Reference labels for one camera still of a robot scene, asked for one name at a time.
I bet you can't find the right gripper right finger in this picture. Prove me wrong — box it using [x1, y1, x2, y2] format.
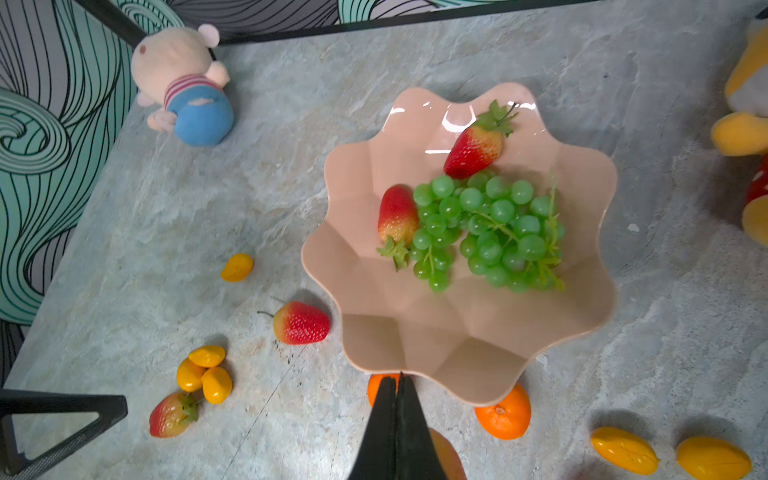
[395, 373, 447, 480]

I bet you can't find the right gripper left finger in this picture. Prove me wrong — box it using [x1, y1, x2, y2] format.
[349, 377, 397, 480]

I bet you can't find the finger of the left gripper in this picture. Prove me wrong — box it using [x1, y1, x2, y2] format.
[1, 388, 128, 479]

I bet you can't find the pink scalloped fruit bowl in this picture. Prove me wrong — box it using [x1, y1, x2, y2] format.
[302, 83, 618, 406]

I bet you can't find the green grape bunch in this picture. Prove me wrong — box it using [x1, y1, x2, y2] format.
[406, 169, 565, 293]

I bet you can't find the strawberry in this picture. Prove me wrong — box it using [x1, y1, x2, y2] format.
[443, 100, 519, 180]
[149, 391, 199, 438]
[377, 184, 420, 271]
[259, 301, 331, 345]

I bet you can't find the orange mandarin lower left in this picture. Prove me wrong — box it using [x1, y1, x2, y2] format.
[429, 428, 467, 480]

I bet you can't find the orange mandarin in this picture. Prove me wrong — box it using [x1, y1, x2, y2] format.
[474, 383, 532, 441]
[367, 373, 400, 407]
[429, 428, 467, 480]

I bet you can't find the orange mandarin upper centre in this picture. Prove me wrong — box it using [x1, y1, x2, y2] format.
[367, 373, 400, 407]

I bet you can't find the yellow kumquat cluster left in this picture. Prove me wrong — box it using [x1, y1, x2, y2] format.
[176, 359, 207, 393]

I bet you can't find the yellow kumquat cluster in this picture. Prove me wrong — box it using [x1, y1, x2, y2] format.
[201, 366, 233, 404]
[176, 359, 207, 393]
[188, 345, 226, 369]

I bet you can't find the orange mandarin centre right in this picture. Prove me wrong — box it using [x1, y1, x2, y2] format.
[474, 383, 532, 441]

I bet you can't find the yellow kumquat cluster right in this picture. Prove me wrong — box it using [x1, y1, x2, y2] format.
[201, 366, 233, 404]

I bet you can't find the yellow kumquat cluster top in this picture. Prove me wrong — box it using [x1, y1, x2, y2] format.
[188, 345, 226, 369]

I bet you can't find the lone yellow kumquat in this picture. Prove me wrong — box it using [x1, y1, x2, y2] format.
[220, 253, 254, 283]

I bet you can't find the yellow kumquat right pair inner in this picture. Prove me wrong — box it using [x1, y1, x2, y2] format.
[590, 427, 660, 476]

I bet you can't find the yellow kumquat pair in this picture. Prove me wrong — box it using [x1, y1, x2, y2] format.
[590, 427, 660, 476]
[676, 436, 752, 480]

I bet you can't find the yellow kumquat right pair outer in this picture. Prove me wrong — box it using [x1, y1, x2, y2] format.
[676, 436, 752, 480]

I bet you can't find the pink pig plush toy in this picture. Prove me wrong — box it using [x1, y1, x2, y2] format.
[131, 23, 234, 147]

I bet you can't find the yellow chick plush toy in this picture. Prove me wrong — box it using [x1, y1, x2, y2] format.
[711, 10, 767, 246]

